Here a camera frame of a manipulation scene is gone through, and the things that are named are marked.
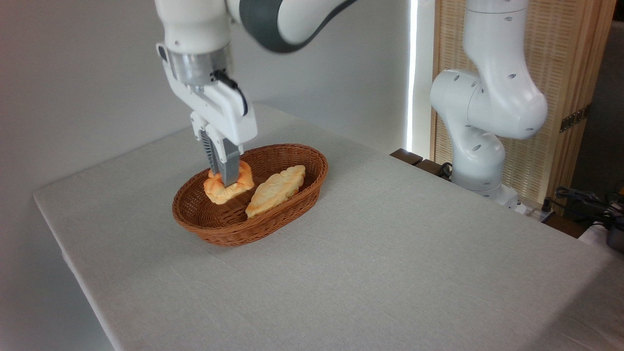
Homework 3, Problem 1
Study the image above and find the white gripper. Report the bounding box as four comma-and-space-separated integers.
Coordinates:
156, 43, 258, 187

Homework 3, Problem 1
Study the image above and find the round orange bread bun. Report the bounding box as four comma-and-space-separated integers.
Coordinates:
203, 160, 255, 205

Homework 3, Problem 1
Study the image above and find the wooden bamboo folding screen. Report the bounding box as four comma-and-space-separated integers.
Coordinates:
430, 0, 617, 215

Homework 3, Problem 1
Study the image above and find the black cable bundle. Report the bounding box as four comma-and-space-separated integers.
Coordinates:
555, 187, 624, 230

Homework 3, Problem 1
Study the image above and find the light grey tablecloth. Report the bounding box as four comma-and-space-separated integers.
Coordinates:
33, 103, 624, 351

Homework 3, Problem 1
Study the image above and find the black screen hinge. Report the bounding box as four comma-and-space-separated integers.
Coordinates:
560, 103, 592, 133

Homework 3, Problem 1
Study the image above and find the white power strip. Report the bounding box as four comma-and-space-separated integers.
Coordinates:
517, 199, 556, 223

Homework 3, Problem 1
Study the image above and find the brown wicker oval basket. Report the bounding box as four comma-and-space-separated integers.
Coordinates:
172, 143, 329, 247

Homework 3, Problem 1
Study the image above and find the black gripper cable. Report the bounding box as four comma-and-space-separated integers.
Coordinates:
212, 70, 249, 117

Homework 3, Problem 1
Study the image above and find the long pale braided bread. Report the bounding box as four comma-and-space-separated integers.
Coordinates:
245, 165, 306, 218

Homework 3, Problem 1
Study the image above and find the dark wooden block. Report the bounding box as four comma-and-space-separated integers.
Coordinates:
390, 148, 424, 166
415, 159, 454, 182

